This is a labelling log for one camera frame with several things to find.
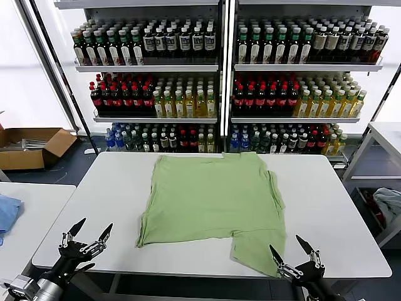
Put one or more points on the yellow juice bottle green label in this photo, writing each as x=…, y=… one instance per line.
x=341, y=145
x=358, y=105
x=336, y=106
x=347, y=106
x=159, y=108
x=314, y=106
x=180, y=108
x=331, y=145
x=210, y=144
x=211, y=108
x=200, y=108
x=202, y=144
x=325, y=106
x=302, y=106
x=169, y=108
x=190, y=108

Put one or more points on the dark tea bottle green label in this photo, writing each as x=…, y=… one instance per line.
x=281, y=50
x=125, y=51
x=80, y=51
x=255, y=50
x=91, y=51
x=306, y=50
x=294, y=50
x=268, y=50
x=113, y=51
x=102, y=51
x=137, y=51
x=242, y=50

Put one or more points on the grey black window post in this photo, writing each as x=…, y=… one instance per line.
x=51, y=62

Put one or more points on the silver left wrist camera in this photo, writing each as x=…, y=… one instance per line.
x=22, y=282

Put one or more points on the small dark bottle white cap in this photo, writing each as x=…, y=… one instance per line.
x=302, y=143
x=155, y=143
x=172, y=142
x=163, y=142
x=274, y=145
x=283, y=145
x=145, y=143
x=293, y=143

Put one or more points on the clear bottle green label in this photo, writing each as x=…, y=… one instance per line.
x=265, y=143
x=255, y=143
x=128, y=142
x=136, y=142

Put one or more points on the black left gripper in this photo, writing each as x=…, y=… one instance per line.
x=70, y=255

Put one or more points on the pale crumpled cloth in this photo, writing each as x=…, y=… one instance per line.
x=388, y=200

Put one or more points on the small white floor object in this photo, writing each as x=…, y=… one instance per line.
x=89, y=150

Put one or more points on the open cardboard box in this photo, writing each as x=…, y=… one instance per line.
x=18, y=160

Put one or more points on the water bottle blue label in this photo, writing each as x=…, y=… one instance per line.
x=245, y=143
x=118, y=141
x=235, y=143
x=109, y=141

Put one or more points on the grey metal frame table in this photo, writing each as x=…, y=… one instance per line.
x=387, y=135

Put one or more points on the dark drink bottle blue label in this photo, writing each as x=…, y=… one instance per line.
x=171, y=41
x=197, y=41
x=210, y=41
x=344, y=42
x=149, y=42
x=357, y=42
x=185, y=41
x=160, y=42
x=369, y=42

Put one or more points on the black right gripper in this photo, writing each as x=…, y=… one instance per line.
x=311, y=276

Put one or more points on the grey metal shelving rack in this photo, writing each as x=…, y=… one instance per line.
x=300, y=66
x=147, y=67

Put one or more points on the grey work table frame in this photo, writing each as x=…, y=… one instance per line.
x=114, y=283

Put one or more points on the dark drink bottle beige label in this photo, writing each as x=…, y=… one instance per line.
x=332, y=42
x=319, y=42

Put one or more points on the light green t-shirt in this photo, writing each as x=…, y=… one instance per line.
x=213, y=203

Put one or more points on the red crumpled cloth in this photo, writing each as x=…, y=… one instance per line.
x=374, y=203

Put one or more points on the blue folded cloth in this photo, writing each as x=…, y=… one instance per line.
x=7, y=213

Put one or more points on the silver metal rods bundle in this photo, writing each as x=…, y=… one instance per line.
x=31, y=144

